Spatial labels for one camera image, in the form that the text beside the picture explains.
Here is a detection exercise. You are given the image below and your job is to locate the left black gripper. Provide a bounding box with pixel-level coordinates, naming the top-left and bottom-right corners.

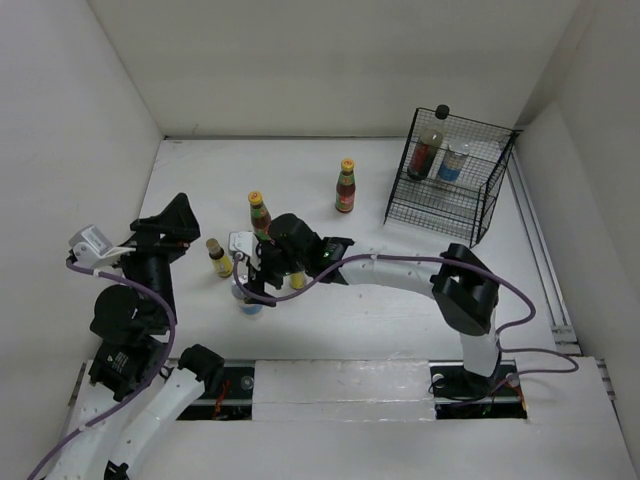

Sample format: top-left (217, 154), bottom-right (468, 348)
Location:
top-left (105, 191), bottom-right (202, 325)

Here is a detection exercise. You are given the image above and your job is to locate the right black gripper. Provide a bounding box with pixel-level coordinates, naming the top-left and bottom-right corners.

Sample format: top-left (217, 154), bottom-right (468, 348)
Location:
top-left (244, 239), bottom-right (308, 307)

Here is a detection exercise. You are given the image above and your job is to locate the white jar silver lid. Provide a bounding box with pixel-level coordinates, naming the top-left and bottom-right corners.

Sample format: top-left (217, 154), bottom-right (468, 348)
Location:
top-left (437, 140), bottom-right (471, 183)
top-left (231, 280), bottom-right (263, 316)

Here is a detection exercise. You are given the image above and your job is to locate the tall clear black-cap bottle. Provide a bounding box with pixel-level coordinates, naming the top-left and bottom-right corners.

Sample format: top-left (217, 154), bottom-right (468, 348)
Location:
top-left (406, 104), bottom-right (450, 181)

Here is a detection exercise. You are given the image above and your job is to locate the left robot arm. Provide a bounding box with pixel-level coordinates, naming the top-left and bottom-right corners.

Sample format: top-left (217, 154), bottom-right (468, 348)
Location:
top-left (29, 193), bottom-right (224, 479)

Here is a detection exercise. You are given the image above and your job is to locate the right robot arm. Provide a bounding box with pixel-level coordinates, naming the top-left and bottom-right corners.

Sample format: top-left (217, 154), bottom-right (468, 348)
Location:
top-left (234, 213), bottom-right (502, 396)

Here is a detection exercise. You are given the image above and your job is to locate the small yellow bottle centre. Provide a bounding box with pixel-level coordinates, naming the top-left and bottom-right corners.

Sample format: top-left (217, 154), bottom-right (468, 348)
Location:
top-left (289, 272), bottom-right (306, 290)

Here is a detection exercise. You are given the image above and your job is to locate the small yellow bottle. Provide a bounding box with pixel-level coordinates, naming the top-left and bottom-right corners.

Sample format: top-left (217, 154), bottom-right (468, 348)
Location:
top-left (206, 238), bottom-right (233, 278)
top-left (289, 272), bottom-right (306, 290)

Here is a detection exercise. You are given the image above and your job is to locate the yellow-cap sauce bottle left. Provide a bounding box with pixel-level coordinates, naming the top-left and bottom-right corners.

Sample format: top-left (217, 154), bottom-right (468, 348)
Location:
top-left (248, 191), bottom-right (271, 239)

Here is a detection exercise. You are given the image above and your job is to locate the yellow-cap sauce bottle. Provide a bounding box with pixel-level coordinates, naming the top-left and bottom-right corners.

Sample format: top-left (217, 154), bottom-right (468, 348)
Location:
top-left (335, 158), bottom-right (356, 213)
top-left (248, 191), bottom-right (271, 239)

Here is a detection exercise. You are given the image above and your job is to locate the small yellow bottle left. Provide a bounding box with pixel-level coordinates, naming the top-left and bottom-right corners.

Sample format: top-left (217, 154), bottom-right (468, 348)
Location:
top-left (206, 238), bottom-right (233, 278)

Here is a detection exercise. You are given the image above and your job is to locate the yellow-cap sauce bottle right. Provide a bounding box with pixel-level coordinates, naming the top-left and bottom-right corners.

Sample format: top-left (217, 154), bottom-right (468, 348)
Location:
top-left (335, 158), bottom-right (356, 213)

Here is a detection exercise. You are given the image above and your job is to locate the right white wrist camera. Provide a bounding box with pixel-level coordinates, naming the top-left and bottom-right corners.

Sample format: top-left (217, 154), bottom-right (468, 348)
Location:
top-left (228, 231), bottom-right (260, 268)

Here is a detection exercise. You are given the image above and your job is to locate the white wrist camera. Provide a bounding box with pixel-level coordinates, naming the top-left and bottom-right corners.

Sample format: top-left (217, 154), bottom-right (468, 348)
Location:
top-left (228, 231), bottom-right (260, 268)
top-left (68, 225), bottom-right (135, 270)

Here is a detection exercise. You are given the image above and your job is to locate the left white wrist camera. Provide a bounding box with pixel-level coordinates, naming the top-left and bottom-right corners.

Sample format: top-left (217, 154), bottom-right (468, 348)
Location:
top-left (68, 225), bottom-right (135, 270)

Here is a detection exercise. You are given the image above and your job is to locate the black wire mesh rack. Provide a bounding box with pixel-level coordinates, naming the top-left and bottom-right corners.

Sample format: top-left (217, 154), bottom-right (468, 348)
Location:
top-left (384, 105), bottom-right (521, 247)

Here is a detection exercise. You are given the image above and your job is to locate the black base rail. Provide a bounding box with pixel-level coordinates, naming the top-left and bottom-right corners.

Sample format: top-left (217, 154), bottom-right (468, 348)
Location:
top-left (180, 360), bottom-right (528, 421)

